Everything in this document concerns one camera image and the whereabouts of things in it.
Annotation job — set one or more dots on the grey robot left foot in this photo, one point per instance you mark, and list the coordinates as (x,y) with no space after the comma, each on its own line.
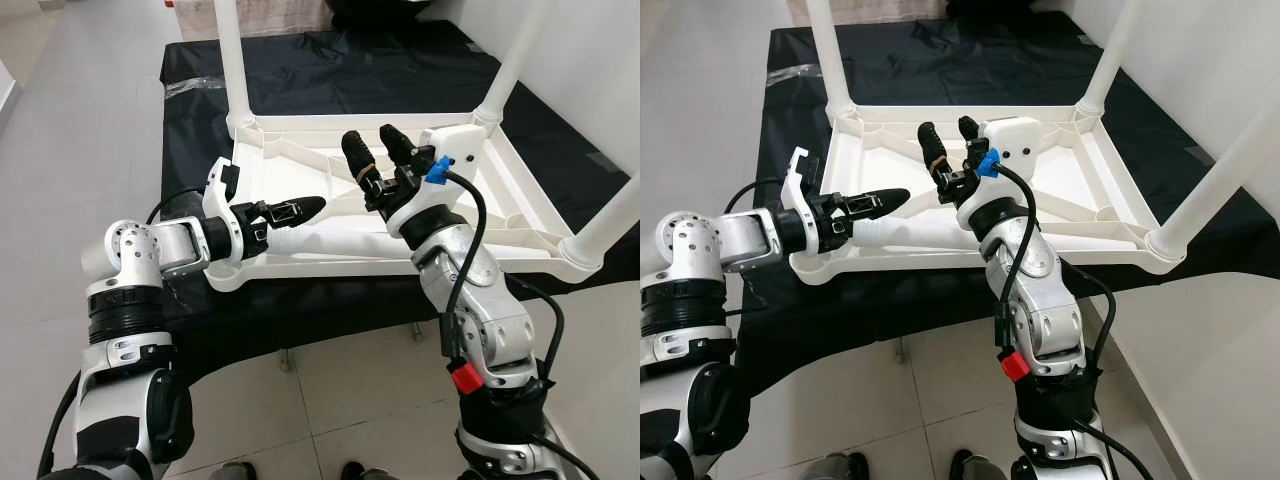
(835,468)
(232,472)

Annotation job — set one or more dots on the black table cloth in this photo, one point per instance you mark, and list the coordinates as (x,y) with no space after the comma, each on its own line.
(980,60)
(400,70)

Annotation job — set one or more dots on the grey robot foot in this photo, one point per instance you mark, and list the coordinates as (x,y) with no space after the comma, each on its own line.
(835,468)
(975,468)
(370,472)
(232,472)

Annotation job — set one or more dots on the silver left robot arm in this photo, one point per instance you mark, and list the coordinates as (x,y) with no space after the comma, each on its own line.
(690,330)
(130,330)

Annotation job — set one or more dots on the white plastic children table top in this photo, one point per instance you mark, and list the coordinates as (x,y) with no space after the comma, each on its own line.
(300,155)
(880,145)

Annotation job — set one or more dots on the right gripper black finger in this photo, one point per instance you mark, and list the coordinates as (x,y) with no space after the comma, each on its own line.
(934,150)
(403,148)
(971,133)
(360,160)

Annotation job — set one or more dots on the grey robot right foot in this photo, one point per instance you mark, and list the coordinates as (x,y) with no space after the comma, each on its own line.
(370,472)
(975,468)

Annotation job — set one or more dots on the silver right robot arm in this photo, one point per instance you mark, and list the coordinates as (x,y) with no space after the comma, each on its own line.
(490,320)
(1040,320)

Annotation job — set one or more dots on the clear tape strip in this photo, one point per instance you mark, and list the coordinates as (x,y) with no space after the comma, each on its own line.
(195,85)
(795,75)

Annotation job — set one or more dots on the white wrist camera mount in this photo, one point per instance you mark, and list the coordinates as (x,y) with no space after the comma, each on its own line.
(1015,140)
(800,180)
(218,195)
(460,150)

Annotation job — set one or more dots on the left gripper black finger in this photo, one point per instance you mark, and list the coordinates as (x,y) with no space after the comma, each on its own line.
(880,202)
(300,210)

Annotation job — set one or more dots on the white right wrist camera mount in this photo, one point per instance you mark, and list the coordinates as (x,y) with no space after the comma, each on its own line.
(460,150)
(1015,140)

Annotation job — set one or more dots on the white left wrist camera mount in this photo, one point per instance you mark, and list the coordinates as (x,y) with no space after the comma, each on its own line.
(218,195)
(800,180)

